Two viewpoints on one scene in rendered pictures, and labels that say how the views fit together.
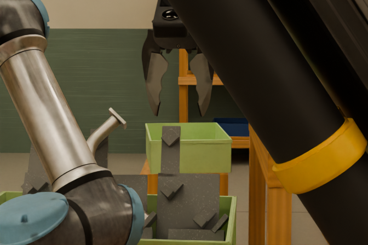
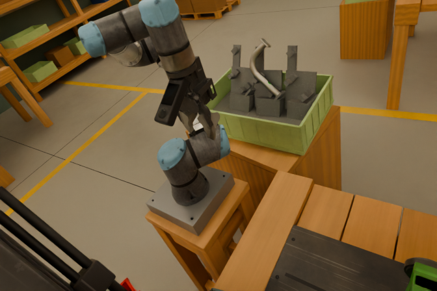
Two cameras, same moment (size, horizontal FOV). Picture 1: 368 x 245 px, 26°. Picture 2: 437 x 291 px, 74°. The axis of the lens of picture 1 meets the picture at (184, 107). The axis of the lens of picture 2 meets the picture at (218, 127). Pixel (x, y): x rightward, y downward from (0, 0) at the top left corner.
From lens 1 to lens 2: 0.89 m
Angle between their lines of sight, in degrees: 47
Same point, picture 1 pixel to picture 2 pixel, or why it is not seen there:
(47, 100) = not seen: hidden behind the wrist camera
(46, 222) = (171, 163)
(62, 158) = not seen: hidden behind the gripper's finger
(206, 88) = (209, 130)
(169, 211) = (291, 89)
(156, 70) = (184, 119)
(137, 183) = (276, 74)
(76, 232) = (189, 162)
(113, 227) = (209, 154)
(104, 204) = (205, 144)
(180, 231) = (292, 102)
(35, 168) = (235, 64)
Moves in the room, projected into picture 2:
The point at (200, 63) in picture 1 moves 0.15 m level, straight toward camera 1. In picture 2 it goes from (201, 119) to (166, 162)
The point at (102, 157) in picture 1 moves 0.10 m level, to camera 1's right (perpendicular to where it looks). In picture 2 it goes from (261, 61) to (279, 61)
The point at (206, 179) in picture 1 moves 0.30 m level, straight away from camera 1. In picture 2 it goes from (309, 74) to (326, 44)
